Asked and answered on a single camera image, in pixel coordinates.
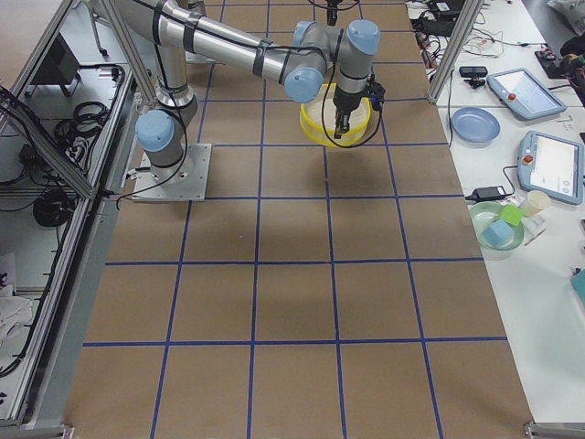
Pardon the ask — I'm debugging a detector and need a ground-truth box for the aluminium side frame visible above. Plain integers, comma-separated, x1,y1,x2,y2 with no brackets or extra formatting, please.
1,1,136,438

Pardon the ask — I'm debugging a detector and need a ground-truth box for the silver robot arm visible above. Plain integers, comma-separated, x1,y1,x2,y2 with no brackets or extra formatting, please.
115,1,385,145

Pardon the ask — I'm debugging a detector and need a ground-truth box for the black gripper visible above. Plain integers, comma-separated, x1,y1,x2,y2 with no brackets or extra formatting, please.
326,0,342,26
333,81,384,139

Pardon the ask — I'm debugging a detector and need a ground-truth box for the green foam cube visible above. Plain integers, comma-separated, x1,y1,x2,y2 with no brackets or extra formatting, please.
498,204,525,227

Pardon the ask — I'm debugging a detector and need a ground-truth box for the yellow top steamer layer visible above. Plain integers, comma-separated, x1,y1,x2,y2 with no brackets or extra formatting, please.
299,83,372,147

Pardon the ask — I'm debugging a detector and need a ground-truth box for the teach pendant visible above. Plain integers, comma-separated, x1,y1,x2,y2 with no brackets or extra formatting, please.
517,131,584,205
486,68,567,120

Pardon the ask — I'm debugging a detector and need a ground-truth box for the black power adapter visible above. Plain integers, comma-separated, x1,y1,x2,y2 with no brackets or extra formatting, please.
465,186,509,203

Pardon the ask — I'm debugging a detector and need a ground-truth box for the black webcam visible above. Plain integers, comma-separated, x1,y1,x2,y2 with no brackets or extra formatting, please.
459,66,488,90

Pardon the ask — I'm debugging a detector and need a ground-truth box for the blue plate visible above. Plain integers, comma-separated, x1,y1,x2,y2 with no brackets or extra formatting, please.
452,107,501,144

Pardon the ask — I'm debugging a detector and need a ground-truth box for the cream paper cup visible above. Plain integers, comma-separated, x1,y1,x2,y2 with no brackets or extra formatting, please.
521,190,551,217

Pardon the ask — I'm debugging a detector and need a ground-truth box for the black coiled cable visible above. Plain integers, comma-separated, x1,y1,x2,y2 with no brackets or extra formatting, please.
32,189,74,229

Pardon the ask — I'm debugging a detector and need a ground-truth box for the green bowl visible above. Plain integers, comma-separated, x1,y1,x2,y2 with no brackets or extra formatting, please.
469,201,525,251

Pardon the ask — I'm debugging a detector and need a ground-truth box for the blue foam cube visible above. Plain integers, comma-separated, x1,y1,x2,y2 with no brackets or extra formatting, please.
481,219,515,248

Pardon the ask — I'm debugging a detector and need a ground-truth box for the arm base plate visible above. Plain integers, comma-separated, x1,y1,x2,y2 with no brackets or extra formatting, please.
132,144,212,202
186,51,217,64

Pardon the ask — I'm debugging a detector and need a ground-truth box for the lower teach pendant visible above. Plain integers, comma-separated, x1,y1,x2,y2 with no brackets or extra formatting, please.
517,131,584,205

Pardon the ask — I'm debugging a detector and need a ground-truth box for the upper teach pendant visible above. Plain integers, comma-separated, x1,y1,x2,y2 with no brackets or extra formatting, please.
486,68,567,120

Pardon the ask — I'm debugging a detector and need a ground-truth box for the aluminium frame post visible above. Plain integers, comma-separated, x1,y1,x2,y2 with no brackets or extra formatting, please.
427,0,484,104

